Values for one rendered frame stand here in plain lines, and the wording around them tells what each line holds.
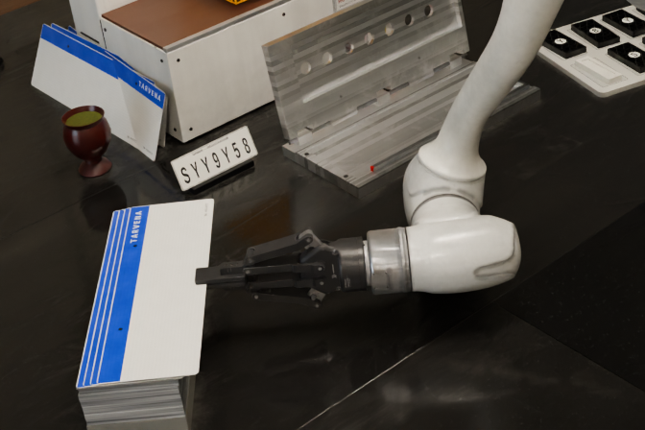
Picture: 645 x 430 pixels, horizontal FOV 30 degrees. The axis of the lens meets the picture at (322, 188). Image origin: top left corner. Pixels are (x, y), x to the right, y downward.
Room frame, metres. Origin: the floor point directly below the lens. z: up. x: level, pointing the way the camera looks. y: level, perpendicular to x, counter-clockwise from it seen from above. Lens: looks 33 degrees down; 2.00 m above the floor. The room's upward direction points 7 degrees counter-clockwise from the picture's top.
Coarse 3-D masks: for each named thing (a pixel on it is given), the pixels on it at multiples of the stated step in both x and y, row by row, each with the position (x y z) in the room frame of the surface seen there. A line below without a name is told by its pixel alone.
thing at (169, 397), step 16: (112, 224) 1.52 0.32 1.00; (112, 240) 1.48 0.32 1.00; (96, 304) 1.32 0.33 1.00; (80, 368) 1.19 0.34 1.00; (80, 384) 1.16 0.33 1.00; (128, 384) 1.15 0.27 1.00; (144, 384) 1.15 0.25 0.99; (160, 384) 1.15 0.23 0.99; (176, 384) 1.15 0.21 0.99; (192, 384) 1.23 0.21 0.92; (80, 400) 1.16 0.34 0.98; (96, 400) 1.16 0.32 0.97; (112, 400) 1.16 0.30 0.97; (128, 400) 1.15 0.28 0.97; (144, 400) 1.15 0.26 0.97; (160, 400) 1.15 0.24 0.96; (176, 400) 1.15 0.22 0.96; (192, 400) 1.21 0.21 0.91; (96, 416) 1.16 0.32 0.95; (112, 416) 1.16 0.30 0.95; (128, 416) 1.16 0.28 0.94; (144, 416) 1.15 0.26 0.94; (160, 416) 1.15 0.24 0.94; (176, 416) 1.15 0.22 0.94
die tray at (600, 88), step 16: (640, 16) 2.18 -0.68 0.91; (544, 48) 2.09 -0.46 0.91; (592, 48) 2.07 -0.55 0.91; (608, 48) 2.06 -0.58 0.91; (640, 48) 2.05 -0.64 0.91; (560, 64) 2.02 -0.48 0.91; (608, 64) 2.00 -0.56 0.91; (624, 64) 1.99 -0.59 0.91; (576, 80) 1.96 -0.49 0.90; (592, 80) 1.94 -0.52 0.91; (624, 80) 1.93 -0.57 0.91; (640, 80) 1.92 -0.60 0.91
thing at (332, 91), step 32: (384, 0) 1.99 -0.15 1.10; (416, 0) 2.03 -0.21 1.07; (448, 0) 2.07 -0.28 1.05; (320, 32) 1.90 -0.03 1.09; (352, 32) 1.94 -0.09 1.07; (384, 32) 1.98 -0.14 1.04; (416, 32) 2.01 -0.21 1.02; (448, 32) 2.05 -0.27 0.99; (288, 64) 1.84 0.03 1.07; (320, 64) 1.89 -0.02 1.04; (352, 64) 1.92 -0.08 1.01; (384, 64) 1.95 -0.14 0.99; (416, 64) 1.98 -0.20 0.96; (288, 96) 1.82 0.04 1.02; (320, 96) 1.86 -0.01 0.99; (352, 96) 1.89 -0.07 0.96; (288, 128) 1.81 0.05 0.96
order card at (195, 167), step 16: (240, 128) 1.83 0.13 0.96; (208, 144) 1.79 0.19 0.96; (224, 144) 1.80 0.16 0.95; (240, 144) 1.81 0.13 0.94; (176, 160) 1.75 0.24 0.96; (192, 160) 1.76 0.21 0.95; (208, 160) 1.77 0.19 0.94; (224, 160) 1.78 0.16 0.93; (240, 160) 1.80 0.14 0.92; (176, 176) 1.73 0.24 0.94; (192, 176) 1.74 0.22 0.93; (208, 176) 1.76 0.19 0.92
